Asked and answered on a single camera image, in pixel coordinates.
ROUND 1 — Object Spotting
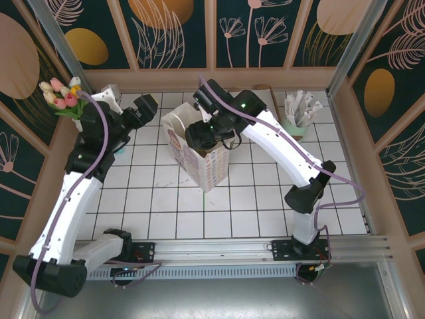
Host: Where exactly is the aluminium frame post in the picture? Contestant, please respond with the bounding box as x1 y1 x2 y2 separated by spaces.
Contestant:
26 0 98 99
326 0 388 98

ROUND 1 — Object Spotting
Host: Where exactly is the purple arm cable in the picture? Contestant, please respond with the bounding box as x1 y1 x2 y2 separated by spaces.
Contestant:
31 92 110 315
198 73 366 240

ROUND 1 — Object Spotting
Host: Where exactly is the grey slotted cable duct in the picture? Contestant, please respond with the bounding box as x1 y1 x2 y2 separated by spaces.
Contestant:
79 265 299 282

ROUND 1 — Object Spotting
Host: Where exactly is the paper wrapped straw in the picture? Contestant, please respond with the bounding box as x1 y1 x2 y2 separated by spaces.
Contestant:
294 90 305 124
305 101 323 126
303 92 315 126
284 96 295 126

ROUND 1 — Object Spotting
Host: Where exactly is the artificial tulip bouquet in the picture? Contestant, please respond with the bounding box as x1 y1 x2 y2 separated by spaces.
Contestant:
39 76 90 121

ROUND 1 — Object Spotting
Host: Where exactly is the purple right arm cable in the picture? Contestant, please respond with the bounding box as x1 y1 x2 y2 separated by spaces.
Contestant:
198 73 366 240

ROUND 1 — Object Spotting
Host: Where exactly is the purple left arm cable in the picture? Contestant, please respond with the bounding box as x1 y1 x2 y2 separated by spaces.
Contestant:
31 92 110 315

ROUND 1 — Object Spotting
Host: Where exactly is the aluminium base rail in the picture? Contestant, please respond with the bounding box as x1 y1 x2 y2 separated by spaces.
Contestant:
72 234 396 266

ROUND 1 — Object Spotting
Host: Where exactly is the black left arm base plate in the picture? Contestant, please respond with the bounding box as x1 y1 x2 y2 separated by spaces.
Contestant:
99 241 156 265

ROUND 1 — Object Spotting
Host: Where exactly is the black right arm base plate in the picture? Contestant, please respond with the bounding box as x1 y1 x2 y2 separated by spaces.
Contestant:
271 238 333 262

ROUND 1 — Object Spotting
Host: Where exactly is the white printed paper bag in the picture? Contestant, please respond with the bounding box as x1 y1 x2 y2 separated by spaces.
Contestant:
161 102 230 193

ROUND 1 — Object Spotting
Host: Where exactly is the mint green straw holder cup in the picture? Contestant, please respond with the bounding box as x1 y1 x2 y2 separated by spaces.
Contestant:
281 118 313 144

